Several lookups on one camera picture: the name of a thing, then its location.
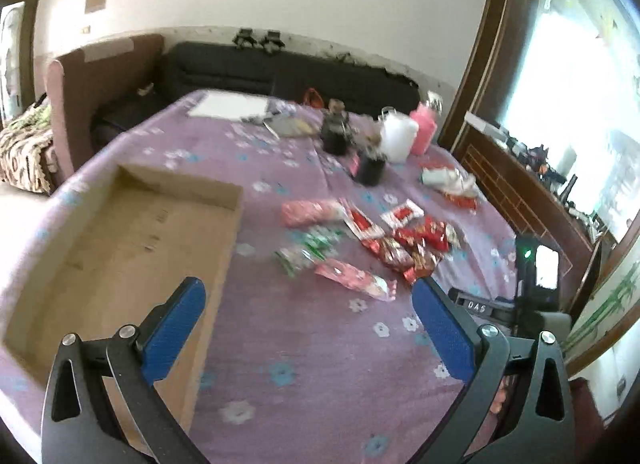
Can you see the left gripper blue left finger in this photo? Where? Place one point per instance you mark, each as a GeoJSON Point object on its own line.
{"type": "Point", "coordinates": [168, 326]}

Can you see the wooden side cabinet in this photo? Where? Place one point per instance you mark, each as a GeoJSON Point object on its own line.
{"type": "Point", "coordinates": [526, 205]}

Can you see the bright red snack pack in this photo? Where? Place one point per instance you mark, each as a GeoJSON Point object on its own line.
{"type": "Point", "coordinates": [407, 237]}
{"type": "Point", "coordinates": [434, 232]}

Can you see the purple floral tablecloth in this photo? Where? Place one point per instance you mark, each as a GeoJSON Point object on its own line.
{"type": "Point", "coordinates": [308, 349]}

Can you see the green white snack pack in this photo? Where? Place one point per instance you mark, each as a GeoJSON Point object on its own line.
{"type": "Point", "coordinates": [452, 236]}

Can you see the right hand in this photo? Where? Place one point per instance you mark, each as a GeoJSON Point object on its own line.
{"type": "Point", "coordinates": [500, 396]}

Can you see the black cylindrical holder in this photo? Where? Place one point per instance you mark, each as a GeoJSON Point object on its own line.
{"type": "Point", "coordinates": [369, 165]}
{"type": "Point", "coordinates": [335, 131]}

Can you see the black sofa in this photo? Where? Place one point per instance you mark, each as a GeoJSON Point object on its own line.
{"type": "Point", "coordinates": [191, 66]}

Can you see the shallow cardboard box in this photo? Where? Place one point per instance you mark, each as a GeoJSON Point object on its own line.
{"type": "Point", "coordinates": [114, 252]}

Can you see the pink candy bag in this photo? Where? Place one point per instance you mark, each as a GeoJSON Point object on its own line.
{"type": "Point", "coordinates": [357, 280]}
{"type": "Point", "coordinates": [296, 214]}

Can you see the white red snack sachet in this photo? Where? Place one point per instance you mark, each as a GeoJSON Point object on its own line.
{"type": "Point", "coordinates": [361, 226]}
{"type": "Point", "coordinates": [402, 214]}

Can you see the tan notebook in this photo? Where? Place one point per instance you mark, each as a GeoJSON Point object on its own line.
{"type": "Point", "coordinates": [286, 127]}

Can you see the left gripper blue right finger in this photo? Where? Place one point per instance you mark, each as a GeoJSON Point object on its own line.
{"type": "Point", "coordinates": [450, 333]}

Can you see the white crumpled cloth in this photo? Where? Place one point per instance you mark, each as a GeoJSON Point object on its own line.
{"type": "Point", "coordinates": [450, 181]}

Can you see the dark red snack pack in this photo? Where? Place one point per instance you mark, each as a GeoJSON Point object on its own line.
{"type": "Point", "coordinates": [424, 263]}
{"type": "Point", "coordinates": [391, 253]}

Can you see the white plastic jar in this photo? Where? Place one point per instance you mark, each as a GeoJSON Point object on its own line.
{"type": "Point", "coordinates": [398, 133]}

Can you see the green candy packet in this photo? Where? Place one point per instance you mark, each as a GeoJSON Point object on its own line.
{"type": "Point", "coordinates": [298, 258]}
{"type": "Point", "coordinates": [322, 238]}

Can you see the patterned blanket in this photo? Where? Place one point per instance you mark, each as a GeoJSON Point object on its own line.
{"type": "Point", "coordinates": [24, 144]}

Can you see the maroon armchair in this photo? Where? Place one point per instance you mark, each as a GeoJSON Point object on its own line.
{"type": "Point", "coordinates": [80, 82]}

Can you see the pink sleeved bottle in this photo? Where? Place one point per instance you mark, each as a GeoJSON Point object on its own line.
{"type": "Point", "coordinates": [426, 118]}

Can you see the white paper sheet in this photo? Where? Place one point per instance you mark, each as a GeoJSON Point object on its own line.
{"type": "Point", "coordinates": [227, 105]}

